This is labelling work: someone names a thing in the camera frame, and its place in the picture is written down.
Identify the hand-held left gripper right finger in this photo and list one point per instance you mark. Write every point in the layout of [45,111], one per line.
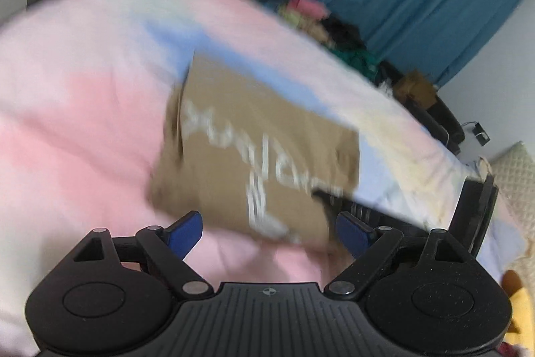
[353,235]

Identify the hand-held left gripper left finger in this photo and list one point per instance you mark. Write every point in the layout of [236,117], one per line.
[186,233]

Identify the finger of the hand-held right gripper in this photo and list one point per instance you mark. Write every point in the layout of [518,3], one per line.
[363,212]

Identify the tan printed t-shirt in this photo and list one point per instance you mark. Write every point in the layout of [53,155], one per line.
[259,131]

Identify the white quilted pillow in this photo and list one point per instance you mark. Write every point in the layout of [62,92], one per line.
[516,177]

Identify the black leather sofa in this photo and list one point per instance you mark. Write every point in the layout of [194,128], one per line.
[443,118]

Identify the brown cardboard box near curtain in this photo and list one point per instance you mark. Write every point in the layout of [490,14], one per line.
[414,89]

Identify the green garment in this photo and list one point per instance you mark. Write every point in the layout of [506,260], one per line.
[357,64]

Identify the pastel bed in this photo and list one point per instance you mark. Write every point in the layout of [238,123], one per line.
[83,110]

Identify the tan crumpled garment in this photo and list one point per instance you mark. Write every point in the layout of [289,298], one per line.
[313,28]

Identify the yellow-green garment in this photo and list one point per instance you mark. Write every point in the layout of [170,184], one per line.
[291,17]

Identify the pink garment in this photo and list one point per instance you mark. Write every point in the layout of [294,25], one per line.
[311,7]

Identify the wall charger plug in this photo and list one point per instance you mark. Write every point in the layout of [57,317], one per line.
[480,133]

